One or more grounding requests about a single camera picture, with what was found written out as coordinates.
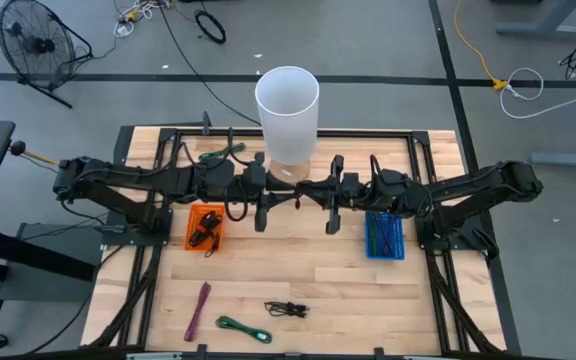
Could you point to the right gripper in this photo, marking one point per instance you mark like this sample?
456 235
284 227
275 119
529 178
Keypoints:
338 185

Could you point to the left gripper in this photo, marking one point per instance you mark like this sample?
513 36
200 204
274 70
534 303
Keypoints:
260 185

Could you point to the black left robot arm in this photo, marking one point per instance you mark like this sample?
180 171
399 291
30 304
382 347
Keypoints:
133 177

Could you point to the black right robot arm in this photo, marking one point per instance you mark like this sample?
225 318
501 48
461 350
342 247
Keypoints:
468 192

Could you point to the white shade wooden base lamp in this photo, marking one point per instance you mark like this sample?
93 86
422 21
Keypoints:
288 125

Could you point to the blue plastic basket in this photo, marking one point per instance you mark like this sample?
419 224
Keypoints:
399 250

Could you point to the orange plastic basket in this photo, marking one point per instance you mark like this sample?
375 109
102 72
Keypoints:
189 240

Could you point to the grey desk leg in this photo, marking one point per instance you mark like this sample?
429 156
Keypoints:
553 20
568 159

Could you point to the black round knob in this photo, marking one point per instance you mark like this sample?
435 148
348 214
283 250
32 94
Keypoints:
17 148

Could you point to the black floor fan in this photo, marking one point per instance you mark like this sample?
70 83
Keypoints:
38 45

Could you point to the black aluminium table frame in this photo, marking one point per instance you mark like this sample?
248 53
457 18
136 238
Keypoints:
293 133

